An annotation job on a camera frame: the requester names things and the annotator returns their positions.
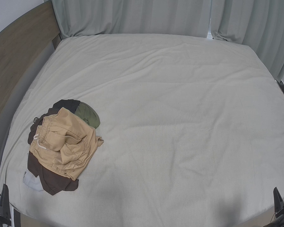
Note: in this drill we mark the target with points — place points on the bed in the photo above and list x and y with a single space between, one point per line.
156 103

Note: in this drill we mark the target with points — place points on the green garment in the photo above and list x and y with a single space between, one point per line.
87 115

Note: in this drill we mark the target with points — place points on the window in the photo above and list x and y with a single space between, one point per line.
210 33

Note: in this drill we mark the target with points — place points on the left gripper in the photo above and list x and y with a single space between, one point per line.
2 219

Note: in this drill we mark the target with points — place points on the black garment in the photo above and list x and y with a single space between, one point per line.
66 103

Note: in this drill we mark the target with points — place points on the pale green curtain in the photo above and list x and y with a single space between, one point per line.
132 8
250 13

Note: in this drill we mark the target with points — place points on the beige trousers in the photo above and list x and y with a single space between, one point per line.
68 148

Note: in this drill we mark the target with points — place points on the dark brown garment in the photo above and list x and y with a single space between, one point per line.
52 181

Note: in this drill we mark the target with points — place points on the pale grey garment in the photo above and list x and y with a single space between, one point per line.
33 182

